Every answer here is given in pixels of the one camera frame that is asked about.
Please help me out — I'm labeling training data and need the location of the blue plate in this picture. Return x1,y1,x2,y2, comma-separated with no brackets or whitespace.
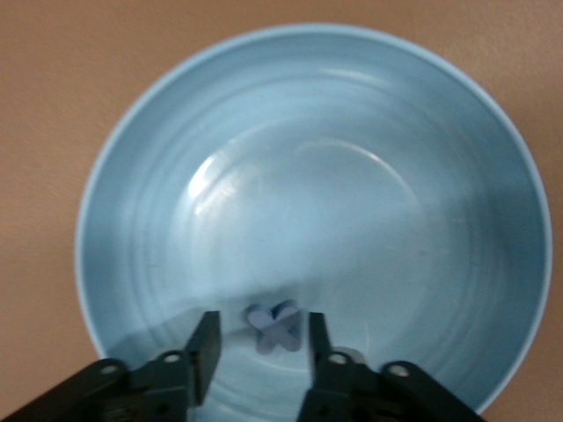
75,22,553,417

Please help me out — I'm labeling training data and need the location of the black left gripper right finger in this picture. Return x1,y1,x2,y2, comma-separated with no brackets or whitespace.
297,310,483,422

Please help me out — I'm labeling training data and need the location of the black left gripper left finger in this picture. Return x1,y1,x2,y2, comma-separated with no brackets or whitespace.
0,309,223,422

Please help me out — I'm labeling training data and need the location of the blue letter x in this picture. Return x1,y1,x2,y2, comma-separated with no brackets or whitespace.
244,299,304,355

